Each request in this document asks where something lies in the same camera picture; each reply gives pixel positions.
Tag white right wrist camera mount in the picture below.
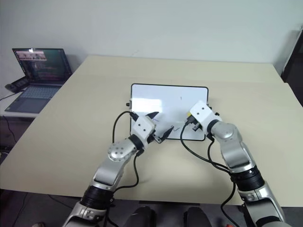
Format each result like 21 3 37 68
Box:
189 100 222 129

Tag black phone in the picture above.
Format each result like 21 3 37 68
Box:
5 76 30 93

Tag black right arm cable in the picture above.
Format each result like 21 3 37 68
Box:
180 120 238 227

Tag dark monitor panel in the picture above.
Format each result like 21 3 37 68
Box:
280 23 303 107

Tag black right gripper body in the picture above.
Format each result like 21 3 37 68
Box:
185 115 203 132

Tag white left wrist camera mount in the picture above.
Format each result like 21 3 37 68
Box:
131 115 157 143

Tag black-framed whiteboard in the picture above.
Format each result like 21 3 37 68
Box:
125 83 213 142

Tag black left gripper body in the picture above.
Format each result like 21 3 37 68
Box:
148 129 165 145

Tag black floor cables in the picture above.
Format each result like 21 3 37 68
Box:
0 115 16 153

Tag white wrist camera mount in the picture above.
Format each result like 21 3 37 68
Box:
131 115 157 143
189 100 222 129

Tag dark rounded shape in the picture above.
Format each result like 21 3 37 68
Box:
183 206 212 227
122 205 157 227

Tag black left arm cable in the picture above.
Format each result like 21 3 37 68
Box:
111 110 143 190

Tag black table base bar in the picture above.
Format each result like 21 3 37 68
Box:
139 201 202 205

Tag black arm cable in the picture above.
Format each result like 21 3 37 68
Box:
111 110 143 190
180 120 238 227

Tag thin black phone cable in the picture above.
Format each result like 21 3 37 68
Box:
0 92 16 102

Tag open grey laptop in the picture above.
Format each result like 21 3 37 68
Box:
4 48 73 114

